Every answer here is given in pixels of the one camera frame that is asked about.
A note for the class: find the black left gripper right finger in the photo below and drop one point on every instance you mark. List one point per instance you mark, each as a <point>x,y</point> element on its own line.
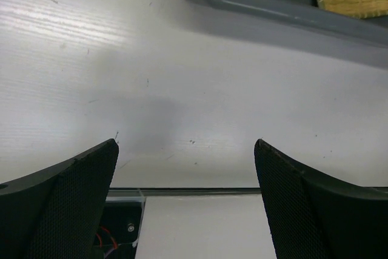
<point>314,215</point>

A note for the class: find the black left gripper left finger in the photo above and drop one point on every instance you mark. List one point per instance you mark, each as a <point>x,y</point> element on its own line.
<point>55,212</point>

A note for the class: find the grey plastic bin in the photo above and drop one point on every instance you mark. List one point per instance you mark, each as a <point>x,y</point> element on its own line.
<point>352,39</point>

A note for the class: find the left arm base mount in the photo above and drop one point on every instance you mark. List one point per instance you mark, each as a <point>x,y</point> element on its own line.
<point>118,231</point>

